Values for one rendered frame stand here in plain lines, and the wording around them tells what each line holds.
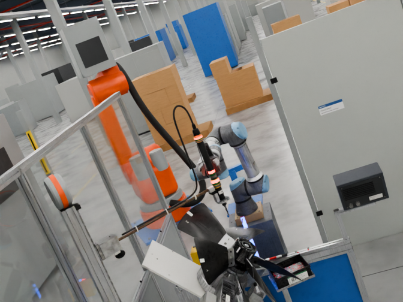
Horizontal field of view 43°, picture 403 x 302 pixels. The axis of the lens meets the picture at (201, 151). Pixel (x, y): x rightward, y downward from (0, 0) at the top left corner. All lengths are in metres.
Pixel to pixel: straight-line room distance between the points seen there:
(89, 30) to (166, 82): 4.40
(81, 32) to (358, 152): 3.53
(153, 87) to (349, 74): 6.76
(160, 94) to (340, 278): 7.83
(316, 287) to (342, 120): 1.63
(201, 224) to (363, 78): 2.19
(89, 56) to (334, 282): 4.14
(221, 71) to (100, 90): 5.72
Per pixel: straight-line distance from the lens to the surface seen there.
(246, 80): 11.80
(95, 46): 6.34
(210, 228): 2.68
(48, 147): 2.66
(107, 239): 2.42
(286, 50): 4.25
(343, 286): 3.33
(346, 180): 2.97
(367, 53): 4.34
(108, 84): 6.45
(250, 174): 3.29
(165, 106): 10.62
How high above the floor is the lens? 2.37
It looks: 14 degrees down
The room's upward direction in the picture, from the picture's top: 21 degrees counter-clockwise
